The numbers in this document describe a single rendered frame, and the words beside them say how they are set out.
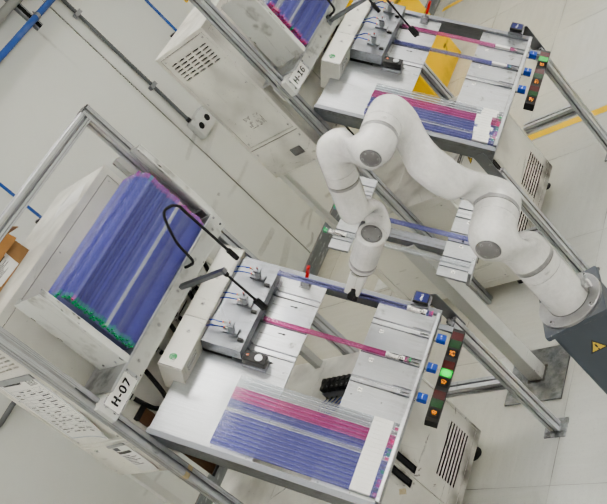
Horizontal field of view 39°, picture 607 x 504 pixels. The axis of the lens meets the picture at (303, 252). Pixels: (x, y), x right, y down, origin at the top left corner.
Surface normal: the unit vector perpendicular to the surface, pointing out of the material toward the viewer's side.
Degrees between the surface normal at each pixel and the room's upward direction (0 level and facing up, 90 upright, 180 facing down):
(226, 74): 90
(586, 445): 0
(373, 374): 42
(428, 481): 90
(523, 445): 0
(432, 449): 90
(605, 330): 90
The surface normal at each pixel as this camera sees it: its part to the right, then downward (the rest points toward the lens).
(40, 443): 0.66, -0.26
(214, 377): -0.04, -0.62
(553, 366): -0.66, -0.62
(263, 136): -0.35, 0.74
